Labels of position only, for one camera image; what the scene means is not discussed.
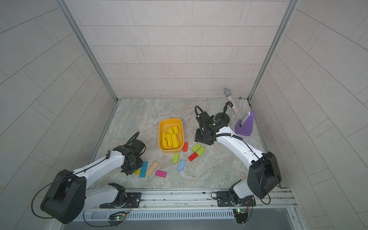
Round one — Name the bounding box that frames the yellow block small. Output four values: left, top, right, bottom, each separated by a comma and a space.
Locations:
162, 140, 168, 149

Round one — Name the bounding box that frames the tan wooden block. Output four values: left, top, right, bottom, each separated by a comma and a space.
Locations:
146, 161, 160, 176

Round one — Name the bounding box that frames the black microphone stand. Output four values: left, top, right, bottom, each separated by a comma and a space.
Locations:
215, 102, 233, 124

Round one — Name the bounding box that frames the purple phone holder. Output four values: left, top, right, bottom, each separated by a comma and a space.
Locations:
235, 111, 255, 137

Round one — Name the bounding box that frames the light blue block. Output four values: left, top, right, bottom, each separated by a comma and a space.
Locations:
178, 160, 186, 171

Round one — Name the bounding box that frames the light green block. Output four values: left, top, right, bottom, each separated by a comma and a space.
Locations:
192, 143, 202, 152
196, 147, 206, 156

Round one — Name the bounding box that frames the yellow block top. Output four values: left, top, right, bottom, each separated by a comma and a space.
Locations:
172, 126, 179, 134

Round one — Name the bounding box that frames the left circuit board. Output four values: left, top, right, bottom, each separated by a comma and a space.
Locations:
109, 211, 127, 221

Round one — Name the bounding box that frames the light green block upper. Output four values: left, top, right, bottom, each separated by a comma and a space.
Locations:
192, 143, 202, 152

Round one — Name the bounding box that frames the aluminium mounting rail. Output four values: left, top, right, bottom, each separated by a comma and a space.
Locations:
82, 187, 297, 211

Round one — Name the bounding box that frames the circuit board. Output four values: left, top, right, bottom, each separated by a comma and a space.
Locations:
109, 211, 127, 221
233, 208, 250, 224

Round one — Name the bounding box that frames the white smartphone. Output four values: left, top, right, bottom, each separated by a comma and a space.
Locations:
240, 112, 251, 126

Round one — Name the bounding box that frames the teal block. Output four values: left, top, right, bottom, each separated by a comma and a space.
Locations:
140, 161, 148, 178

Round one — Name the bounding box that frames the yellow block diagonal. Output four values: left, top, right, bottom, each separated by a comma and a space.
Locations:
172, 134, 180, 149

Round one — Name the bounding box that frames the red block right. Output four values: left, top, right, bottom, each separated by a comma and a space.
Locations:
188, 152, 198, 162

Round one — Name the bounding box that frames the red block by tray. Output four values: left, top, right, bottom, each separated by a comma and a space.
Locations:
182, 142, 188, 152

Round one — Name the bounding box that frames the right circuit board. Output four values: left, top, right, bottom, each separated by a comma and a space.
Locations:
233, 208, 250, 224

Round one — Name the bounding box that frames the yellow plastic tray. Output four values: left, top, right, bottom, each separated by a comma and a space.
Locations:
158, 118, 185, 153

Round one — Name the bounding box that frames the green block centre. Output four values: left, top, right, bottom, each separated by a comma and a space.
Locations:
172, 153, 179, 164

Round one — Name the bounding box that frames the glitter microphone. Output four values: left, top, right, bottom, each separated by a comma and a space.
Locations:
223, 88, 240, 115

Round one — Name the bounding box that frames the magenta block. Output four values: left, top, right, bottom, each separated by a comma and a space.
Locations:
155, 170, 167, 178

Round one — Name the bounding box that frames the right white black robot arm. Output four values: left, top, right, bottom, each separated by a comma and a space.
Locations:
195, 106, 282, 205

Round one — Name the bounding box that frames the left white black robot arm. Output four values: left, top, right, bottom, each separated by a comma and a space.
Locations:
40, 139, 146, 225

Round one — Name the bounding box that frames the left black cable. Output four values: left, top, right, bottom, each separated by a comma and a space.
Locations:
81, 211, 116, 229

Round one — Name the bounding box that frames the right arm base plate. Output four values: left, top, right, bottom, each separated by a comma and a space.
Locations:
211, 191, 256, 207

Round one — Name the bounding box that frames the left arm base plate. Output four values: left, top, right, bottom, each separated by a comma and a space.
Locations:
99, 192, 142, 209

